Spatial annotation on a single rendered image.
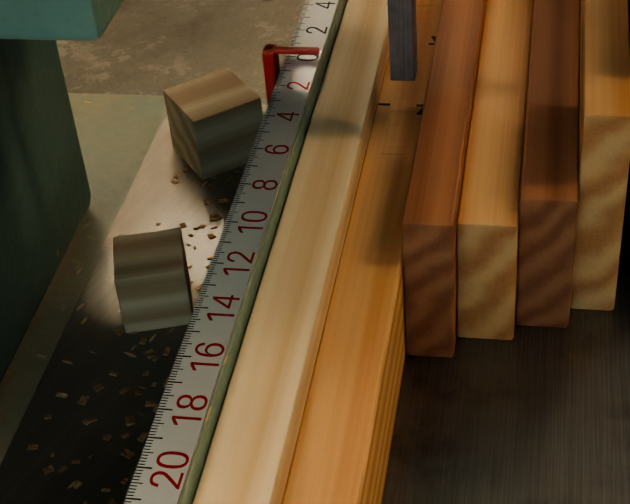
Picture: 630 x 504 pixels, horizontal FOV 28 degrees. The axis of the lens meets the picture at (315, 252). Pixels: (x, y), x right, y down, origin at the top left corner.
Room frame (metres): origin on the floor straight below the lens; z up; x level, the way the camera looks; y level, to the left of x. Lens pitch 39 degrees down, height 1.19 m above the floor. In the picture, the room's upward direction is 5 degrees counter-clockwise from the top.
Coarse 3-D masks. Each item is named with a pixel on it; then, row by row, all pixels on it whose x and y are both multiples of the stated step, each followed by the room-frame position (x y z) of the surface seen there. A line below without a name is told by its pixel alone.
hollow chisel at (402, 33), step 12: (396, 0) 0.39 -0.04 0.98; (408, 0) 0.39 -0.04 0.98; (396, 12) 0.39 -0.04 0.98; (408, 12) 0.39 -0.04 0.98; (396, 24) 0.39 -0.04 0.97; (408, 24) 0.39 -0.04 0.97; (396, 36) 0.39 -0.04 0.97; (408, 36) 0.39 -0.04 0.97; (396, 48) 0.39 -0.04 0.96; (408, 48) 0.39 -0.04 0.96; (396, 60) 0.39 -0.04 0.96; (408, 60) 0.39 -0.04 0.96; (396, 72) 0.39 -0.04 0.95; (408, 72) 0.39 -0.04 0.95
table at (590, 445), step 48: (624, 288) 0.32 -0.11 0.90; (528, 336) 0.30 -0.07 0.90; (576, 336) 0.30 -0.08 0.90; (624, 336) 0.30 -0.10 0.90; (432, 384) 0.29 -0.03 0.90; (480, 384) 0.28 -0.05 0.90; (528, 384) 0.28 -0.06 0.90; (576, 384) 0.28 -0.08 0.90; (624, 384) 0.28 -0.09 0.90; (432, 432) 0.27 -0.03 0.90; (480, 432) 0.26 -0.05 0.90; (528, 432) 0.26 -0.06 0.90; (576, 432) 0.26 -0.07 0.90; (624, 432) 0.26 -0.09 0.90; (432, 480) 0.25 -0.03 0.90; (480, 480) 0.24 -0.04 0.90; (528, 480) 0.24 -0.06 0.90; (576, 480) 0.24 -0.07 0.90; (624, 480) 0.24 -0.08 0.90
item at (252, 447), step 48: (384, 0) 0.46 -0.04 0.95; (336, 48) 0.42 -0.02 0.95; (384, 48) 0.42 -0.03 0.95; (336, 96) 0.39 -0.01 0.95; (336, 144) 0.36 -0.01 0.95; (288, 192) 0.33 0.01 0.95; (336, 192) 0.33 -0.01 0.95; (288, 240) 0.31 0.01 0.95; (336, 240) 0.30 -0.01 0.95; (288, 288) 0.28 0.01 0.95; (288, 336) 0.26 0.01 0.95; (240, 384) 0.24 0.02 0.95; (288, 384) 0.24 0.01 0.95; (240, 432) 0.23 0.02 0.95; (288, 432) 0.23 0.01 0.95; (240, 480) 0.21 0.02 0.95
